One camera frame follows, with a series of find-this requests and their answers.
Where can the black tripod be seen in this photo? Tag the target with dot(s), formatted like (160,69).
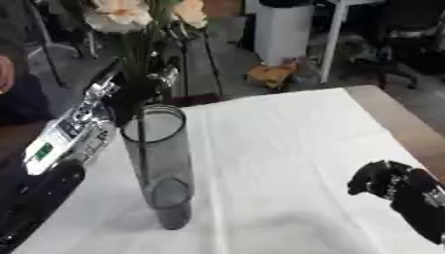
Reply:
(197,63)

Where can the grey glass cylinder vase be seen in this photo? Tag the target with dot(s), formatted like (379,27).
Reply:
(162,172)

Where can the yellow bag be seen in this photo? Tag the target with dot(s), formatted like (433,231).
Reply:
(271,74)

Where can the person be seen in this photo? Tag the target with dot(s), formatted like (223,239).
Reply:
(23,99)

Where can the white bin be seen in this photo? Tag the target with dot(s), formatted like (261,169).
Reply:
(284,31)

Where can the cream artificial flower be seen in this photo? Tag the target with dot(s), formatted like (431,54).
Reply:
(119,18)
(192,13)

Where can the person's hand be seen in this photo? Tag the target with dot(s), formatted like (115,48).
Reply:
(4,75)

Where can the white table leg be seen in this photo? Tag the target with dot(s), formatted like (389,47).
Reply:
(332,43)

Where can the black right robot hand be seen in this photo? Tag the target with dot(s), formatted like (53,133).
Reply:
(418,201)

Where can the black office chair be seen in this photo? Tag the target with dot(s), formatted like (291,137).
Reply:
(405,39)

